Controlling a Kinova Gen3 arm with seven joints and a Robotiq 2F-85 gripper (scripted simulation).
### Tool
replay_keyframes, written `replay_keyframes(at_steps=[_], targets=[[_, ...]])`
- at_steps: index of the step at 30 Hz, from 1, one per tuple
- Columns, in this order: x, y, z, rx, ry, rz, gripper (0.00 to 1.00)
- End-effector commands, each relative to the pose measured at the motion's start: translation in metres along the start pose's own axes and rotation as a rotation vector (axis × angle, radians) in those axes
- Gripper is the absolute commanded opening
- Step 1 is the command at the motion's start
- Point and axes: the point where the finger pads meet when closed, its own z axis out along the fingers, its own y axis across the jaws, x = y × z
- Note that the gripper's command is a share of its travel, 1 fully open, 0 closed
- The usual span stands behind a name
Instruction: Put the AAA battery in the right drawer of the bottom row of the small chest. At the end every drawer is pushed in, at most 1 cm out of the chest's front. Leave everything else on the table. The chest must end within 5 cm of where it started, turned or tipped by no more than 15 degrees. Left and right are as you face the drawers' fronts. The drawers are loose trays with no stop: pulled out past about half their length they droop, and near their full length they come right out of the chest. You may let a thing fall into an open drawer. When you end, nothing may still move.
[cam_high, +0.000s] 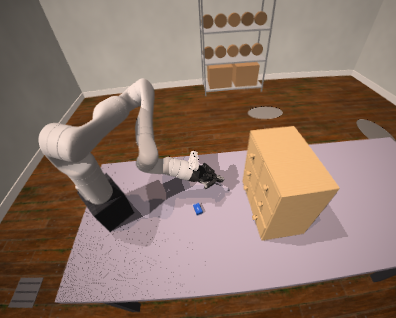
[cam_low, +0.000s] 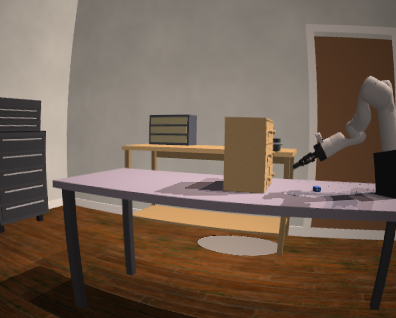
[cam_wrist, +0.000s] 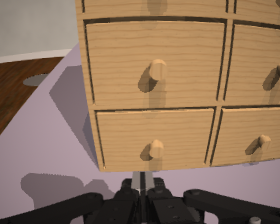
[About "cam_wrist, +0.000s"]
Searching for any tan wooden chest of drawers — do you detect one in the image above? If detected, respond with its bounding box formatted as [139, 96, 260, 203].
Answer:
[75, 0, 280, 172]

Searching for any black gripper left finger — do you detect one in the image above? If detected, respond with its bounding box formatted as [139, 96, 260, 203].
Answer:
[0, 172, 144, 224]

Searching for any light brown wooden drawer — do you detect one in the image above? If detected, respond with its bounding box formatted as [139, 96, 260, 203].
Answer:
[210, 104, 280, 166]
[223, 20, 280, 101]
[86, 16, 225, 105]
[233, 0, 280, 20]
[97, 106, 214, 169]
[84, 0, 226, 13]

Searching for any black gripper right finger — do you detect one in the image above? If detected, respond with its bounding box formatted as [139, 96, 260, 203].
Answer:
[143, 171, 280, 224]

